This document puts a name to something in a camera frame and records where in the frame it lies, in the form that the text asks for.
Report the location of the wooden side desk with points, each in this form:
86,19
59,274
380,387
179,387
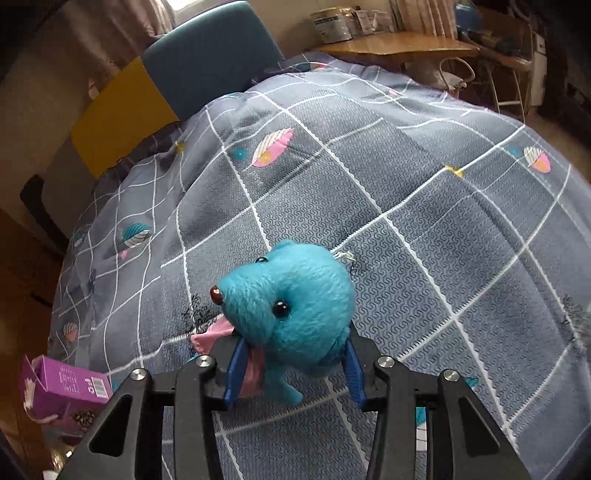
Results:
395,49

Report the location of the ornate gold tissue box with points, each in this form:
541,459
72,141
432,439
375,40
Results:
62,435

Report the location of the teal plush toy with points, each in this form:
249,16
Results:
294,306

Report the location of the tin can on desk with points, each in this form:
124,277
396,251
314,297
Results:
331,25

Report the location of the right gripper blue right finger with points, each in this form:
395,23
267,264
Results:
355,376

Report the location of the purple cardboard box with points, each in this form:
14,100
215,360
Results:
52,391

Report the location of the grey grid patterned quilt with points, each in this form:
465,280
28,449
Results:
470,233

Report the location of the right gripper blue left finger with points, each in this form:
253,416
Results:
237,365

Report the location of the pink floral curtain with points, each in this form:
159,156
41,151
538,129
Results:
108,35

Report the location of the grey yellow blue headboard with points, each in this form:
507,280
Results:
217,52

